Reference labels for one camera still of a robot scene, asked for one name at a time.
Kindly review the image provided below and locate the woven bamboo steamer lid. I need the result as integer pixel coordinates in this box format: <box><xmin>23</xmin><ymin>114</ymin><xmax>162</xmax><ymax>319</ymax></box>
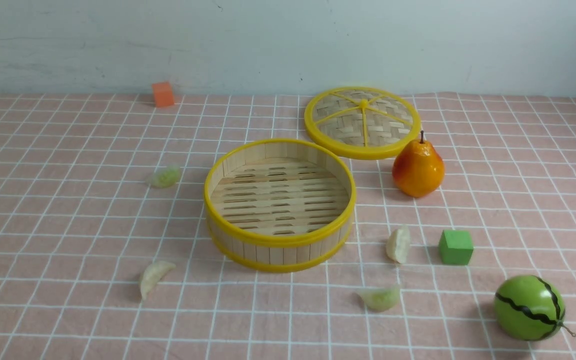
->
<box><xmin>303</xmin><ymin>86</ymin><xmax>422</xmax><ymax>160</ymax></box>

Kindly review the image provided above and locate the white dumpling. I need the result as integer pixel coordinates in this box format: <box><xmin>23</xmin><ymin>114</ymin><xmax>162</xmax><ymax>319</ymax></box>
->
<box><xmin>385</xmin><ymin>225</ymin><xmax>411</xmax><ymax>264</ymax></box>
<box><xmin>138</xmin><ymin>260</ymin><xmax>176</xmax><ymax>301</ymax></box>

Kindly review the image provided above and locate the orange cube block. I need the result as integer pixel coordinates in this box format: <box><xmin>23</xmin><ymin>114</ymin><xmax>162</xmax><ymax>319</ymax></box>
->
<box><xmin>151</xmin><ymin>81</ymin><xmax>176</xmax><ymax>109</ymax></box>

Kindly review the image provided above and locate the green toy watermelon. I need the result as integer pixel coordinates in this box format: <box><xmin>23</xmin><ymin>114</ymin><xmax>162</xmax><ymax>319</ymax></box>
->
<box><xmin>493</xmin><ymin>275</ymin><xmax>576</xmax><ymax>342</ymax></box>

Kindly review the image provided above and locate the orange yellow toy pear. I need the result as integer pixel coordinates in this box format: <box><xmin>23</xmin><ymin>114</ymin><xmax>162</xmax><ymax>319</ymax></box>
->
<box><xmin>391</xmin><ymin>130</ymin><xmax>445</xmax><ymax>198</ymax></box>

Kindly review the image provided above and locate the bamboo steamer tray yellow rim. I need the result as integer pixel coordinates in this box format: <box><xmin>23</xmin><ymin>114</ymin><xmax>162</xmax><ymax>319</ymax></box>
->
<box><xmin>203</xmin><ymin>138</ymin><xmax>357</xmax><ymax>272</ymax></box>

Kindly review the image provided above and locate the green dumpling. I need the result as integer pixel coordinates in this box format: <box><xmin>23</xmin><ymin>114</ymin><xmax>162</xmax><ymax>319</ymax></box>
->
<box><xmin>147</xmin><ymin>166</ymin><xmax>182</xmax><ymax>189</ymax></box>
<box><xmin>355</xmin><ymin>284</ymin><xmax>401</xmax><ymax>313</ymax></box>

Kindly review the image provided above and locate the green cube block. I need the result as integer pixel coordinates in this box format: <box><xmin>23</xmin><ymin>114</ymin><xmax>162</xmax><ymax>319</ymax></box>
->
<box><xmin>438</xmin><ymin>229</ymin><xmax>474</xmax><ymax>266</ymax></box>

